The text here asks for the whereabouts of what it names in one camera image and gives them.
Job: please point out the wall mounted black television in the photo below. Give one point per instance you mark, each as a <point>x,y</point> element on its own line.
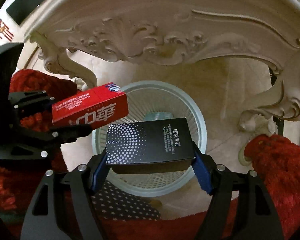
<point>19,10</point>

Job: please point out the red chinese knot decoration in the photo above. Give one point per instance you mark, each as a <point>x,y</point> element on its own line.
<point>5,32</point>

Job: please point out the red fuzzy sleeve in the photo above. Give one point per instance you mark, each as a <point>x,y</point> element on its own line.
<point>17,187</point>
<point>277,162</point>

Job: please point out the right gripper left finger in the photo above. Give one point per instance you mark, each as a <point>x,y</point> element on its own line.
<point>62,206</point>

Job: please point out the red fuzzy left sleeve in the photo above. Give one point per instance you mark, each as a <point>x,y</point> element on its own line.
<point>17,187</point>

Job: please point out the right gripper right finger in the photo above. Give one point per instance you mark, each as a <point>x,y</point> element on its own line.
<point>256,215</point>

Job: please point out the polka dot slipper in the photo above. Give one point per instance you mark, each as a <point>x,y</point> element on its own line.
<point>111,203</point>

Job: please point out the white mesh trash basket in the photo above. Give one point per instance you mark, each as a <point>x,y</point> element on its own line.
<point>151,101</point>

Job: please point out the ornate cream coffee table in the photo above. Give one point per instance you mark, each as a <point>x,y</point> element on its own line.
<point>171,32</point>

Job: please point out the black dotted box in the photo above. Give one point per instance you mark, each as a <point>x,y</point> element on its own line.
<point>150,147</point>

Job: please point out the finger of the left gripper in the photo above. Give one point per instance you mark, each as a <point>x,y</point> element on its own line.
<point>32,99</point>
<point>70,132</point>

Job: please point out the red toothpaste box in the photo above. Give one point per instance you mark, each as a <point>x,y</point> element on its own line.
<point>97,107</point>

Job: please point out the red fuzzy right sleeve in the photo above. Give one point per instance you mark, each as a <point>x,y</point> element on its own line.
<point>277,162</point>

